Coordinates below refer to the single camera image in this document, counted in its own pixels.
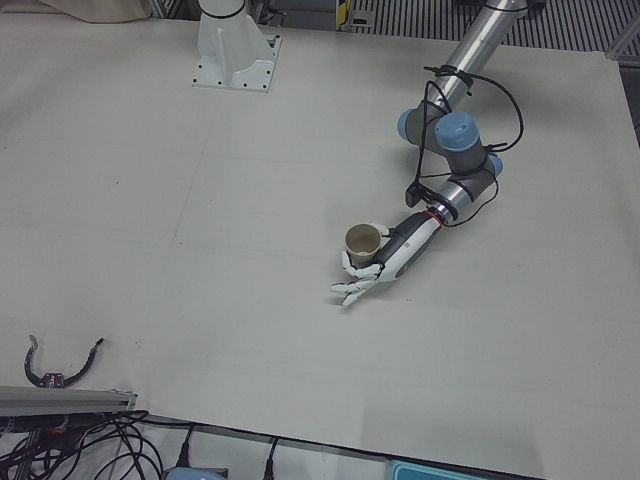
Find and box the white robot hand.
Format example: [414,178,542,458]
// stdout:
[329,212,445,308]

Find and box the beige paper cup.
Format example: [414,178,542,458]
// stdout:
[343,223,384,268]

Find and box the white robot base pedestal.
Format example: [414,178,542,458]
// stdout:
[190,0,283,95]

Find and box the blue-grey device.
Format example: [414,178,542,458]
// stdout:
[160,465,230,480]

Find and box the aluminium frame profile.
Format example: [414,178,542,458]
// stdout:
[606,29,640,64]

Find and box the curved black flexible band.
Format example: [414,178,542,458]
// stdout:
[23,333,106,390]

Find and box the striped metal floor grating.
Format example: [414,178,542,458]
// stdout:
[269,0,640,51]

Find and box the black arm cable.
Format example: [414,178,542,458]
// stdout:
[412,64,525,229]

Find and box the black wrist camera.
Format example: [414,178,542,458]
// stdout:
[404,182,436,207]

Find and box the blue plastic box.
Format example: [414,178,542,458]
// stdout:
[387,459,484,480]

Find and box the aluminium profile rail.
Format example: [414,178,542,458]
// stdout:
[0,384,139,416]

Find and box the black plug cable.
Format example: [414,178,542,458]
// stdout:
[263,437,279,480]
[175,424,196,469]

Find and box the tangled black cable bundle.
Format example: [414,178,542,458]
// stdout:
[0,409,166,480]

